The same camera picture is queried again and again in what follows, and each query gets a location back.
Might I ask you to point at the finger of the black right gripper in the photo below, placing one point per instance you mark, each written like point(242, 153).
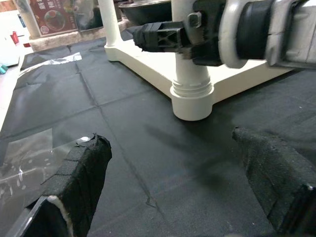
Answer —
point(158, 37)

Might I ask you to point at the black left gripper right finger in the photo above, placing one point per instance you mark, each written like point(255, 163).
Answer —
point(271, 172)

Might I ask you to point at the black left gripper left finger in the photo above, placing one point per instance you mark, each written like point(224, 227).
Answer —
point(81, 177)

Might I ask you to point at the white plastic table leg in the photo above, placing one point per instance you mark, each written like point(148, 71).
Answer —
point(109, 24)
point(190, 71)

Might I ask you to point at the white plastic table top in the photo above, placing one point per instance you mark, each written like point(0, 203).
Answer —
point(153, 66)

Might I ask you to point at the black round wok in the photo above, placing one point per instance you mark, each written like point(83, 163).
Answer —
point(148, 12)

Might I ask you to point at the clear tape cross patch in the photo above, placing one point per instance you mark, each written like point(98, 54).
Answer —
point(24, 158)

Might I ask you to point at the black tablecloth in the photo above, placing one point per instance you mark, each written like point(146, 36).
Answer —
point(148, 148)

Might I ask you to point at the clear crumpled tape strip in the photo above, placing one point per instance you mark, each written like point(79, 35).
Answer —
point(64, 58)

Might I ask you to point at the beige patterned cover cloth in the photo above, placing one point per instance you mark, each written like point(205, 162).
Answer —
point(56, 40)

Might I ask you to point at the orange-lidded clear storage bin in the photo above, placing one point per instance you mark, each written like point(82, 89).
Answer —
point(54, 19)

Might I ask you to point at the white household appliance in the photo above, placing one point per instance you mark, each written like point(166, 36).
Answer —
point(10, 51)

